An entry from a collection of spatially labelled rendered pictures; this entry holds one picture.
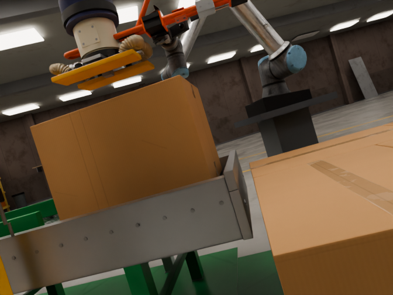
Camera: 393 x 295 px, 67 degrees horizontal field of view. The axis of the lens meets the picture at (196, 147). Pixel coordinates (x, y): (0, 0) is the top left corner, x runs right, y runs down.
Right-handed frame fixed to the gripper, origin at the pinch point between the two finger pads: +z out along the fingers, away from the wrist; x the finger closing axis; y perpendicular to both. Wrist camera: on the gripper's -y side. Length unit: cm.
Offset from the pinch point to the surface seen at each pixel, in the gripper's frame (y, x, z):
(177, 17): -7.2, -1.6, 2.9
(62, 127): 43, -31, 19
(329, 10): -469, 251, -1052
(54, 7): 225, 242, -380
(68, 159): 45, -43, 19
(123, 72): 23.0, -12.8, -4.6
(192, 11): -13.4, -0.2, -0.9
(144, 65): 12.9, -13.0, -4.8
